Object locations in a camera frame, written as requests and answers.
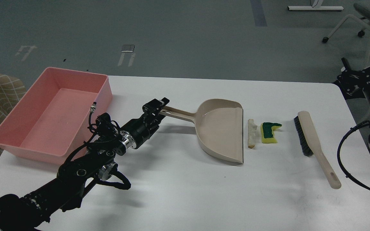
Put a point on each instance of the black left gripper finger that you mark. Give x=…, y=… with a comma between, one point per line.
x=153, y=120
x=155, y=105

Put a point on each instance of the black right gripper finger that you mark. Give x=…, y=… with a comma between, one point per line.
x=352, y=83

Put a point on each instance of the yellow green sponge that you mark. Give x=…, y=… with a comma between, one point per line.
x=267, y=130

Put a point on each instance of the grey metal floor plate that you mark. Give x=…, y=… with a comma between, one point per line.
x=128, y=48

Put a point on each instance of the white table leg base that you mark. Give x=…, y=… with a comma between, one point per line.
x=317, y=5

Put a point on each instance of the pink plastic bin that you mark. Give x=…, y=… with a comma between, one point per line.
x=51, y=119

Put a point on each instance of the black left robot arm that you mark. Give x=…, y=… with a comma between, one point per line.
x=88, y=165

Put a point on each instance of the beige hand brush black bristles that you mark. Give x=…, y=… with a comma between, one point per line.
x=311, y=146

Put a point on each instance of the beige plastic dustpan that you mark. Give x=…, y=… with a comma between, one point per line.
x=219, y=127

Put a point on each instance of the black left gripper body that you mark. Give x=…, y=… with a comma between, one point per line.
x=136, y=131

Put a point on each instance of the white bread crust piece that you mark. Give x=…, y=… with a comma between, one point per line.
x=252, y=129

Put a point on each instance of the white office chair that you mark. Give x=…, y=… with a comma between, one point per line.
x=362, y=7

